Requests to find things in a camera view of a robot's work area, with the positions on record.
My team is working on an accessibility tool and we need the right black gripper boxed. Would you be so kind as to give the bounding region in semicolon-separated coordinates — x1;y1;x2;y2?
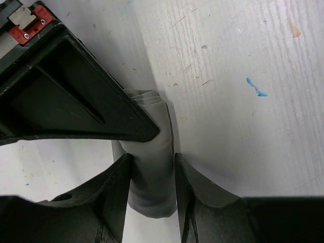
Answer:
1;1;66;76

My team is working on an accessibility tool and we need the grey underwear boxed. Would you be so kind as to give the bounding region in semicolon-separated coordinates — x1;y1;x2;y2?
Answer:
112;89;177;219

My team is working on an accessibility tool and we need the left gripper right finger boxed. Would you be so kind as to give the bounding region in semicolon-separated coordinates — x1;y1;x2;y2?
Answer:
174;153;323;242

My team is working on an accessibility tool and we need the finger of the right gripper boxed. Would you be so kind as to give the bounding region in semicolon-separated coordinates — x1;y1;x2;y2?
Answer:
1;25;160;145

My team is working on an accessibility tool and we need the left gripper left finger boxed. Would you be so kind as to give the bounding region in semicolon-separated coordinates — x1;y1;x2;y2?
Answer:
1;154;133;242

